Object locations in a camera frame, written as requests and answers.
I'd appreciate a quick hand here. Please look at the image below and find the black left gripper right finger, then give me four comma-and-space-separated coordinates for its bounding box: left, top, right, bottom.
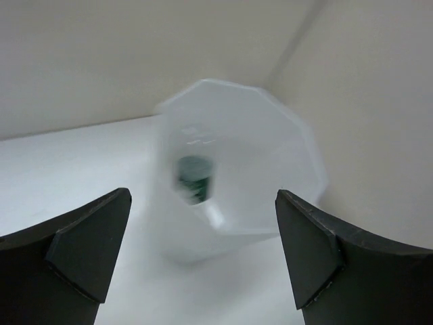
275, 190, 432, 324

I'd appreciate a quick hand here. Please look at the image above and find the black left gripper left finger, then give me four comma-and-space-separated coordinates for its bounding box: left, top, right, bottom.
1, 188, 131, 324

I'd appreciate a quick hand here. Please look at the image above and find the clear green label bottle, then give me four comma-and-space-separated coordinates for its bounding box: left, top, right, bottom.
172, 127, 221, 207

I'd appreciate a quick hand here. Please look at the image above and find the white octagonal plastic bin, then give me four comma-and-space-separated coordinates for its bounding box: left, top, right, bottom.
153, 79, 328, 263

